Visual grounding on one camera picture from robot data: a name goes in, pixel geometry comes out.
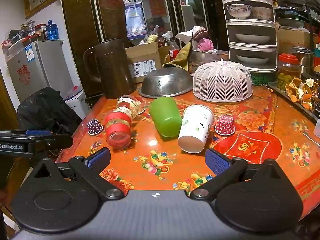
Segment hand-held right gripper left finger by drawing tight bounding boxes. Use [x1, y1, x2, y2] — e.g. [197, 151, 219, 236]
[33, 147, 125, 201]

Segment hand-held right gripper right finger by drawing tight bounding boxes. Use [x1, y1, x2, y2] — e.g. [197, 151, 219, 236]
[190, 148, 288, 203]

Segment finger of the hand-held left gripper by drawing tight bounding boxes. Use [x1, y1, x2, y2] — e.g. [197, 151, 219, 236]
[25, 129, 74, 155]

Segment white leaf-print paper cup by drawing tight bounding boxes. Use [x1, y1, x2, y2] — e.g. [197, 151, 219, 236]
[177, 104, 215, 154]

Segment purple polka-dot small cup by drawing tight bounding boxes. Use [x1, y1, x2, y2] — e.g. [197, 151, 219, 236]
[86, 118, 104, 136]

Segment red glass cup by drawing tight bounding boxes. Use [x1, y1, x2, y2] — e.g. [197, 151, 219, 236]
[104, 110, 133, 149]

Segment red polka-dot small cup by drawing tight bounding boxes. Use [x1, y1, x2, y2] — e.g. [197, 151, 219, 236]
[215, 115, 236, 136]

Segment clear patterned glass cup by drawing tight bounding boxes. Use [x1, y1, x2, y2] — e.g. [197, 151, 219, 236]
[116, 95, 146, 120]

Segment green plastic cup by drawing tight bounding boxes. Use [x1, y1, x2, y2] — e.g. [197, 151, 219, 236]
[149, 96, 183, 138]

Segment black bag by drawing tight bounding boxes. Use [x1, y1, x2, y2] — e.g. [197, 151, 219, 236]
[17, 87, 82, 134]

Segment white carton box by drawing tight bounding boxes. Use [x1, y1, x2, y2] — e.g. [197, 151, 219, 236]
[63, 86, 91, 119]

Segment grey refrigerator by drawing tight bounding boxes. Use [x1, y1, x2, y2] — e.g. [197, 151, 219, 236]
[6, 40, 74, 103]

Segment pink mesh food cover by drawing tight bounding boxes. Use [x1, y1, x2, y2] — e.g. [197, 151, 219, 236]
[193, 58, 254, 103]

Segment brown plastic pitcher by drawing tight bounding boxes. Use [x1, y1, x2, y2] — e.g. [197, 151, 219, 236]
[83, 38, 137, 99]

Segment steel colander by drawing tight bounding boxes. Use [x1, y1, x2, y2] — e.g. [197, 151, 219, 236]
[138, 67, 194, 98]

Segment green plastic basket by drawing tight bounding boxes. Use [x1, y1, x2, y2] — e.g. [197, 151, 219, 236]
[250, 71, 278, 86]

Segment dark tray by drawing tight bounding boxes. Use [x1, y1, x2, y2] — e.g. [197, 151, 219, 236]
[267, 81, 320, 126]

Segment steel basin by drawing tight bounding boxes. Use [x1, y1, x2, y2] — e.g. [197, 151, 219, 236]
[188, 50, 230, 73]

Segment white plate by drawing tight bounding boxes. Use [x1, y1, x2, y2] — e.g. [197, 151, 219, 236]
[236, 55, 270, 64]
[234, 33, 271, 44]

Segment olive green cloth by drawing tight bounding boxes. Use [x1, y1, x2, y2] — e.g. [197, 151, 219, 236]
[162, 41, 192, 72]

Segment blue water bottle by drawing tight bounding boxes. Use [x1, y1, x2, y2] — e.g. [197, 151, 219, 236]
[46, 20, 59, 41]

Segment dried orange peels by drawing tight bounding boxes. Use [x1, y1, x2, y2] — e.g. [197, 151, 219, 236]
[285, 77, 320, 111]

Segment labelled cardboard box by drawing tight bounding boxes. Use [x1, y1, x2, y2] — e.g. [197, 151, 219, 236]
[125, 42, 162, 84]

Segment glass jar with red lid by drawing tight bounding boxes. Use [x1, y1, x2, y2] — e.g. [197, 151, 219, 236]
[277, 53, 302, 91]

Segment pink cloth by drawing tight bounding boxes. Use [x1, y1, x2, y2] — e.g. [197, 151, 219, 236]
[197, 37, 215, 52]

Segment soda bottle with red label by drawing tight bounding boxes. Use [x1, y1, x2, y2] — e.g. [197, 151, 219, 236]
[169, 37, 181, 62]

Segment snack bag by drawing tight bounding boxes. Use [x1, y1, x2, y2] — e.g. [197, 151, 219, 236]
[137, 26, 159, 46]

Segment steel kettle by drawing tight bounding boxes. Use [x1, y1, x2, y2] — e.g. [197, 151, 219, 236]
[292, 46, 315, 68]

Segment white tiered dish rack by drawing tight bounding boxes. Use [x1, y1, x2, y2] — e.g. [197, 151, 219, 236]
[217, 0, 279, 85]

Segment large plain cardboard box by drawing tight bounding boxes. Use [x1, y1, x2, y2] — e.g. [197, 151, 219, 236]
[277, 27, 320, 55]

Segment hanging clear plastic bag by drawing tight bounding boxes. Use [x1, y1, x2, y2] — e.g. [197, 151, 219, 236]
[123, 0, 148, 41]

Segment blue floral white bowl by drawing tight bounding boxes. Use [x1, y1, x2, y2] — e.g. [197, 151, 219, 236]
[225, 4, 253, 19]

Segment beige bowl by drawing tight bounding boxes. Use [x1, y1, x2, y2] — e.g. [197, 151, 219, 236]
[251, 6, 274, 21]

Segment stacked metal pans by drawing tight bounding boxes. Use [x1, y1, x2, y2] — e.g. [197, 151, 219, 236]
[275, 9, 311, 29]

